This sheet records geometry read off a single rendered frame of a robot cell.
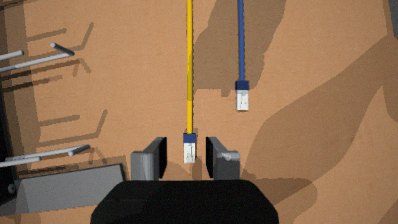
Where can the blue patch cord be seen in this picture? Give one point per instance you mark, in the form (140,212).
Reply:
(241,40)

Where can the yellow cable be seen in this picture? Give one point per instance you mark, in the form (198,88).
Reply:
(189,66)

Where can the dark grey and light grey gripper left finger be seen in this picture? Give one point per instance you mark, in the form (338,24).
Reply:
(150,164)

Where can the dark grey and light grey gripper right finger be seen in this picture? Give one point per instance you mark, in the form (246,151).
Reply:
(222,164)

